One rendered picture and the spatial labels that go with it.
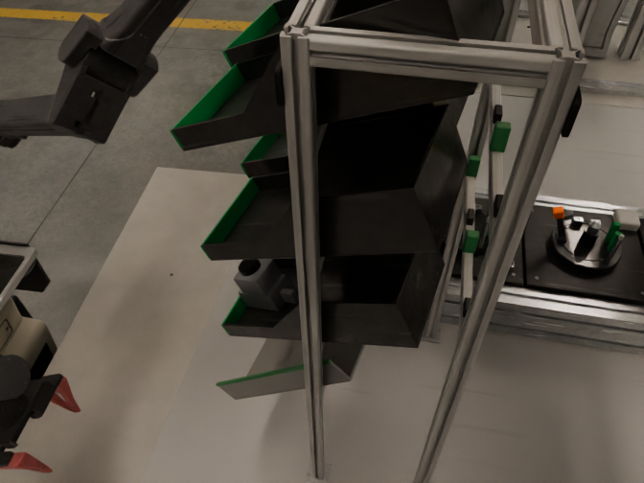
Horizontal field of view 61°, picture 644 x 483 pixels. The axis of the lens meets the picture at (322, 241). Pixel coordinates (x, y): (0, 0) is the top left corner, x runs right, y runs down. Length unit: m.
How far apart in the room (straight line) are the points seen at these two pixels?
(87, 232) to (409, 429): 2.03
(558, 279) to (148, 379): 0.84
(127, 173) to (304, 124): 2.64
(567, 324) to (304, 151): 0.86
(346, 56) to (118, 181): 2.65
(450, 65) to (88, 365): 1.00
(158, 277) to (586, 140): 1.25
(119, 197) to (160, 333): 1.74
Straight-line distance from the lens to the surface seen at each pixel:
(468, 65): 0.37
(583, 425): 1.16
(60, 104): 0.82
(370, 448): 1.05
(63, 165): 3.21
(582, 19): 1.85
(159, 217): 1.44
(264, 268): 0.73
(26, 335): 1.40
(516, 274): 1.17
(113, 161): 3.13
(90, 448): 1.13
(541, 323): 1.18
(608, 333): 1.22
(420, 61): 0.37
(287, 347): 0.91
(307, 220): 0.47
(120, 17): 0.80
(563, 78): 0.38
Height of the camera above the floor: 1.83
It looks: 47 degrees down
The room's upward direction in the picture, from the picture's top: 1 degrees counter-clockwise
